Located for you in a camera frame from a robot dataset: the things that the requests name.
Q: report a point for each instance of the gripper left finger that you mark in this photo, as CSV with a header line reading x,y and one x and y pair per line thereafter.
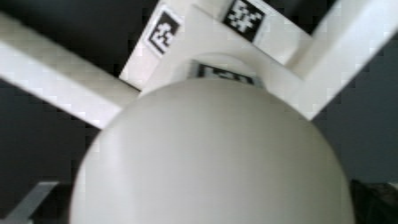
x,y
18,216

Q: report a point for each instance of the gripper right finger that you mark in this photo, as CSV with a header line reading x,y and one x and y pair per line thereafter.
x,y
376,202

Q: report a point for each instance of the white lamp bulb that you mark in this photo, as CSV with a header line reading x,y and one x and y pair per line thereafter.
x,y
210,158

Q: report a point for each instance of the white lamp base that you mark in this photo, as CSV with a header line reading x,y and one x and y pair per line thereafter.
x,y
230,32

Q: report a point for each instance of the white U-shaped fence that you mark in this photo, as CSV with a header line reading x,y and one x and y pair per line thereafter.
x,y
91,94

